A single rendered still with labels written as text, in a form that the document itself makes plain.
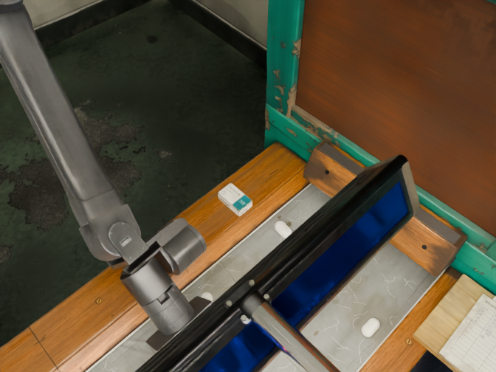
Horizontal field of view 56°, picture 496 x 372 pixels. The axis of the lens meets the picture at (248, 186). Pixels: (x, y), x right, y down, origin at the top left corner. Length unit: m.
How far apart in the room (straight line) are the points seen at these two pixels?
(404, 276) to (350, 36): 0.43
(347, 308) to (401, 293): 0.10
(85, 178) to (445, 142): 0.52
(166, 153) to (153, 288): 1.40
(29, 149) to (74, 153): 1.56
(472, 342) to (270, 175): 0.46
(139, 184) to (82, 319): 1.17
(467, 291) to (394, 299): 0.12
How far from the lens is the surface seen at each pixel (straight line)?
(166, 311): 0.68
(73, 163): 0.67
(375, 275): 0.88
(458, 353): 0.82
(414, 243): 0.83
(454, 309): 0.85
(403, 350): 0.81
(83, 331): 0.83
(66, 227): 1.91
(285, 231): 0.87
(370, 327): 0.81
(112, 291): 0.84
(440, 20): 0.66
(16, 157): 2.22
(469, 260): 0.87
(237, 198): 0.88
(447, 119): 0.72
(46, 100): 0.70
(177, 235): 0.70
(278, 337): 0.41
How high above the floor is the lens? 1.50
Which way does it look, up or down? 53 degrees down
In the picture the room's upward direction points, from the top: 1 degrees counter-clockwise
